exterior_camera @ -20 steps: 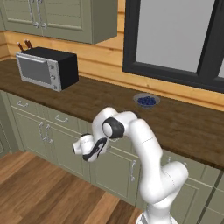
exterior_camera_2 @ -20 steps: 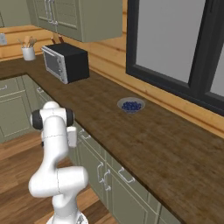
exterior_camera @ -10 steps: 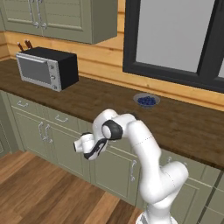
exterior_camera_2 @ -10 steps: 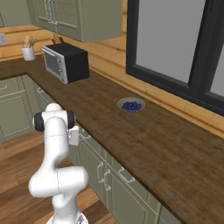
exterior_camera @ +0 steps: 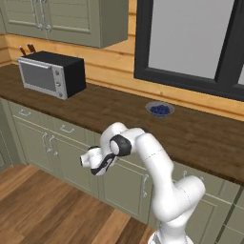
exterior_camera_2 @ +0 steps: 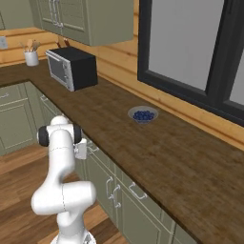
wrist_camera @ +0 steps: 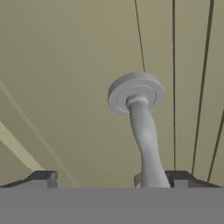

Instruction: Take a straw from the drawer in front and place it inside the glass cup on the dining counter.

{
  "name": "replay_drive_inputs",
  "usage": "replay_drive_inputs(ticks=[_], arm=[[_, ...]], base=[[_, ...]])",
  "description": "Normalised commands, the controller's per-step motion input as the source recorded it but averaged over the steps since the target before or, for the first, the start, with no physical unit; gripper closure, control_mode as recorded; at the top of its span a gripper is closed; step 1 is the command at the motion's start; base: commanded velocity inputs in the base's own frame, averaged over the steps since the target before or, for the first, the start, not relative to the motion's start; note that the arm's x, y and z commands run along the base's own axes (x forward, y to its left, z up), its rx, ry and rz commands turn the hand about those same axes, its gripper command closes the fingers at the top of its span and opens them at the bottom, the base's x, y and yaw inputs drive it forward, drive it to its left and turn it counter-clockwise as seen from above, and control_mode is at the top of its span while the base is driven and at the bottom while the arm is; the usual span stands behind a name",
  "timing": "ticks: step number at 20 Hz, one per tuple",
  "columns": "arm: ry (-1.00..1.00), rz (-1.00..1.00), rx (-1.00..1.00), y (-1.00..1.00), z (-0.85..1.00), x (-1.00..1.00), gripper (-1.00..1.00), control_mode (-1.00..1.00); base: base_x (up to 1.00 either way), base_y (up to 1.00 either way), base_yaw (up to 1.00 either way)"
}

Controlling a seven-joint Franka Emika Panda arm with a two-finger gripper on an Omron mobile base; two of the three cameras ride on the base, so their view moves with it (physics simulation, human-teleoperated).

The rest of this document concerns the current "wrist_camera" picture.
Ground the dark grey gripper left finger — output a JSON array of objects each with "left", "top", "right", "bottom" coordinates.
[{"left": 0, "top": 170, "right": 59, "bottom": 188}]

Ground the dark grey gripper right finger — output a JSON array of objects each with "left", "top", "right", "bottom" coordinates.
[{"left": 164, "top": 170, "right": 222, "bottom": 188}]

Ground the beige drawer front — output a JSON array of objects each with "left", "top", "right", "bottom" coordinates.
[{"left": 0, "top": 0, "right": 162, "bottom": 188}]

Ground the grey drawer handle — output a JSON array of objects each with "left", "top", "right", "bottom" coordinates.
[{"left": 107, "top": 72, "right": 172, "bottom": 188}]

